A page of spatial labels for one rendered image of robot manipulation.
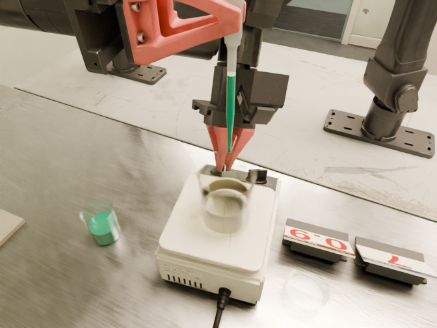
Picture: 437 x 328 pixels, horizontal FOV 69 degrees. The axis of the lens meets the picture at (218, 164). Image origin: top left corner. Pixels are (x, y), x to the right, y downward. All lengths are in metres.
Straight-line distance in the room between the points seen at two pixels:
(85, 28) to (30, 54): 1.73
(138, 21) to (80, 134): 0.46
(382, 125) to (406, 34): 0.17
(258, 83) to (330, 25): 2.99
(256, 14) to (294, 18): 2.97
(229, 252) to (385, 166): 0.37
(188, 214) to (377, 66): 0.39
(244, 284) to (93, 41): 0.28
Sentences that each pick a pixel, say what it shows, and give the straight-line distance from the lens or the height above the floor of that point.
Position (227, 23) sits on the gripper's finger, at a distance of 0.23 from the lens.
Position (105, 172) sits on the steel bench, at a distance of 0.59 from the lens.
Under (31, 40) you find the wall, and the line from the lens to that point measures 1.96.
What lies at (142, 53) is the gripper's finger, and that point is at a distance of 0.25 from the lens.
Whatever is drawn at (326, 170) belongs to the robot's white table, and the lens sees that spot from 0.59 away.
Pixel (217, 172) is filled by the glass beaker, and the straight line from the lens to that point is 0.37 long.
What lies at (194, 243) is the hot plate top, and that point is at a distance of 0.37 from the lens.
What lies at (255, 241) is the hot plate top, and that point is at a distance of 0.37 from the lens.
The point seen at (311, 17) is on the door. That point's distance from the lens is 3.34.
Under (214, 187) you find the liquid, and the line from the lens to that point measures 0.37.
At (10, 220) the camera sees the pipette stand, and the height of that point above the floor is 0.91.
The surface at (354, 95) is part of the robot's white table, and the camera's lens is 0.80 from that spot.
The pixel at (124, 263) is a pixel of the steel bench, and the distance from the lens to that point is 0.47.
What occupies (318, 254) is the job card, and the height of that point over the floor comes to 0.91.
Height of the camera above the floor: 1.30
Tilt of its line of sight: 45 degrees down
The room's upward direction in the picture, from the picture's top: straight up
